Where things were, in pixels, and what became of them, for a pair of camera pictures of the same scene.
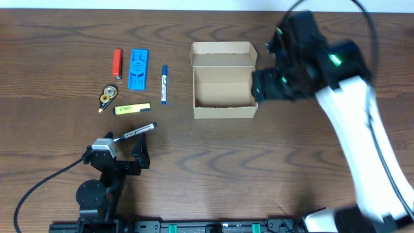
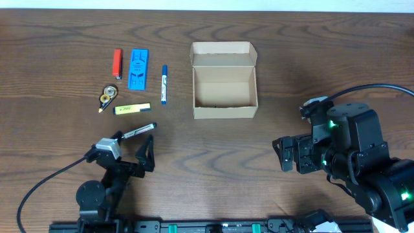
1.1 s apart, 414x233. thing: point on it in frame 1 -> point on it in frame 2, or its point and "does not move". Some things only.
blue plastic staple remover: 138,70 does not move
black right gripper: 265,83 -> 303,145
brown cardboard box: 222,74 does not move
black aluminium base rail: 271,225 does not move
